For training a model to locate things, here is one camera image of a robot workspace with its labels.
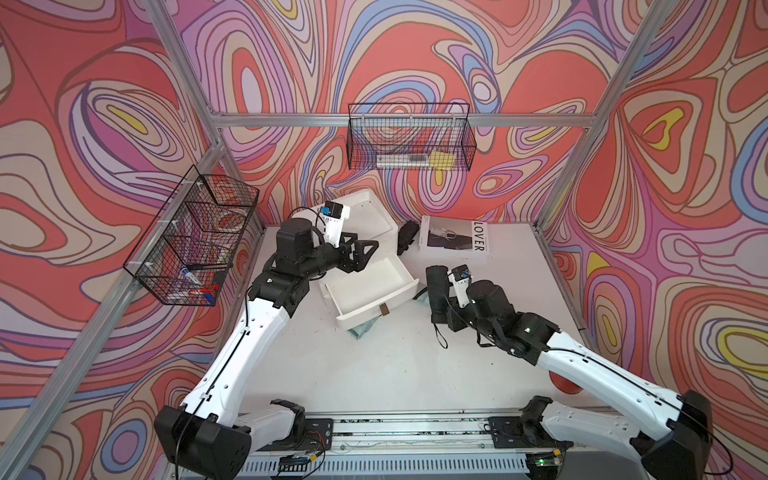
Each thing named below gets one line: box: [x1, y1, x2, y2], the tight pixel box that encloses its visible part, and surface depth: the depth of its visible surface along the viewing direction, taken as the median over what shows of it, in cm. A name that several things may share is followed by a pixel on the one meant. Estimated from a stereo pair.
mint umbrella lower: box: [347, 314, 382, 340], surface depth 90 cm
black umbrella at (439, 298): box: [426, 265, 450, 349], surface depth 78 cm
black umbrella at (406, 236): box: [397, 221, 420, 255], surface depth 117 cm
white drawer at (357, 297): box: [319, 253, 420, 331], surface depth 90 cm
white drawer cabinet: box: [332, 190, 399, 262], surface depth 92 cm
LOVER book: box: [419, 215, 489, 254], surface depth 113 cm
